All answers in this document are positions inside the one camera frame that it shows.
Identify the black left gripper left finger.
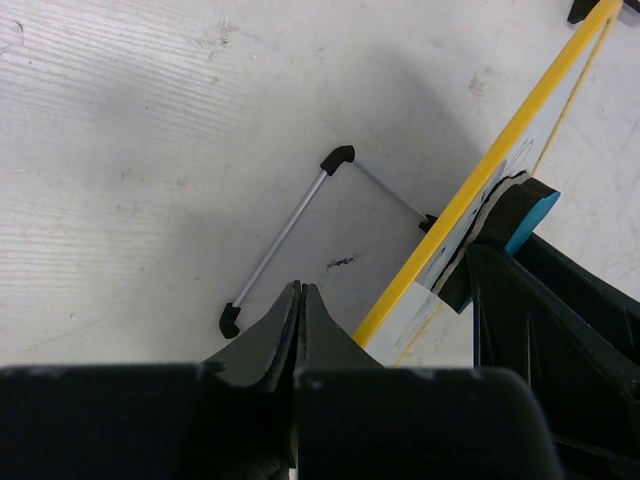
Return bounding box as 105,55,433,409
203,281,302,479

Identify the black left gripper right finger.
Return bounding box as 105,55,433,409
294,284,383,479

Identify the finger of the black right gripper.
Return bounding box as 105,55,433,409
466,235,639,479

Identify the yellow framed whiteboard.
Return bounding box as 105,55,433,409
354,1,622,365

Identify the blue felt eraser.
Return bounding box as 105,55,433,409
419,171,561,312

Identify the metal whiteboard kickstand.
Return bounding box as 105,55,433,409
219,144,439,340

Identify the black whiteboard stand right foot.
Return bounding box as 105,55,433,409
567,0,640,25

